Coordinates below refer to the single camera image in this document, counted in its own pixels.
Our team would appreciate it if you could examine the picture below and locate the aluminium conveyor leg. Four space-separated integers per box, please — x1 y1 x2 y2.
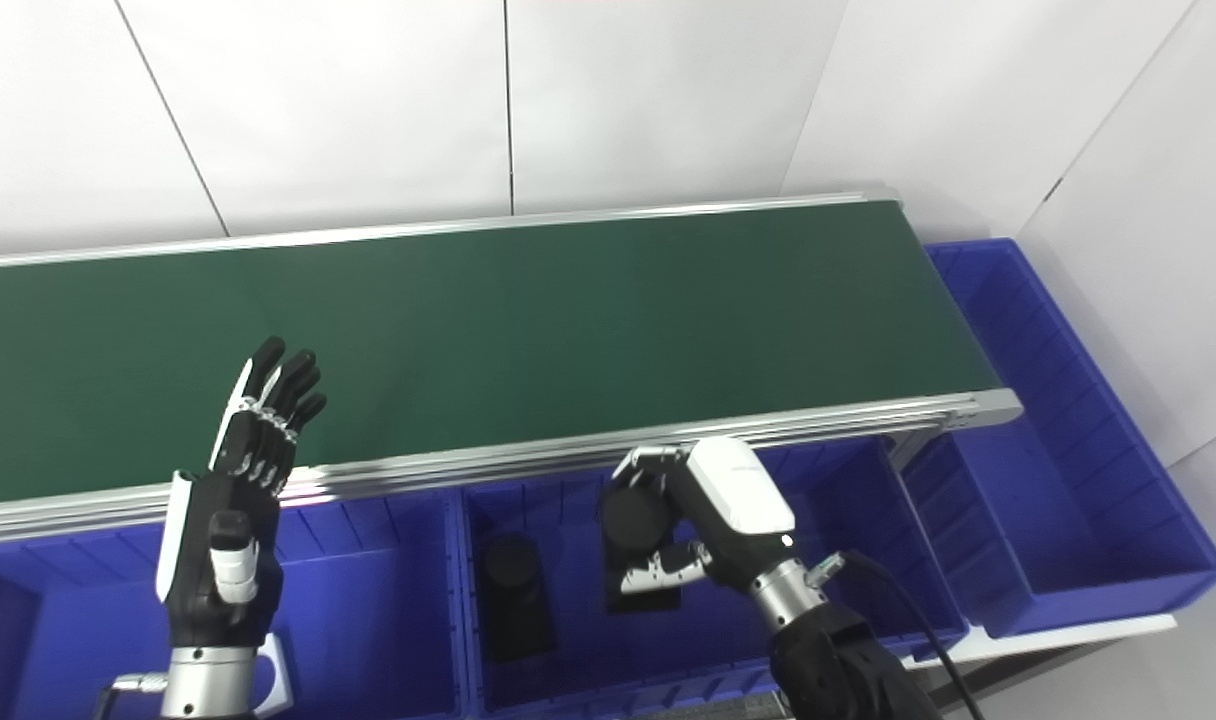
882 420 955 473

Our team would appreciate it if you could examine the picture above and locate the green conveyor belt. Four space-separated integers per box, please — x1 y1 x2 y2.
0 188 1025 547
0 200 1005 507

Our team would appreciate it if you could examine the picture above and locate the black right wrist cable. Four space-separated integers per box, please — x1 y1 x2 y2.
808 550 985 720

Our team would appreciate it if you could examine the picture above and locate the black cylinder block part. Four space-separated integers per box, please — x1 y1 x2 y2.
478 537 558 663
601 480 685 614

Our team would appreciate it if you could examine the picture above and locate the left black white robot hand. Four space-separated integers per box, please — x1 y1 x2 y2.
155 337 327 651

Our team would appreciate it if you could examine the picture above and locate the white base board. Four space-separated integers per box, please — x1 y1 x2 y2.
908 614 1179 673

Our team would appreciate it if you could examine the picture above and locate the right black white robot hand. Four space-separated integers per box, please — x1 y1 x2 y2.
611 437 799 599

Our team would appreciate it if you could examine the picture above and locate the white plastic part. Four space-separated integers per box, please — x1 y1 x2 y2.
252 632 295 717

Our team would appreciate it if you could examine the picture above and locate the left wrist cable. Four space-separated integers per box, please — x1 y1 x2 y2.
93 673 175 720

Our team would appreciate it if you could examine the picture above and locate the blue plastic bin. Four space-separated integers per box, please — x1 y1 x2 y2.
903 238 1216 639
453 435 971 720
0 495 469 720

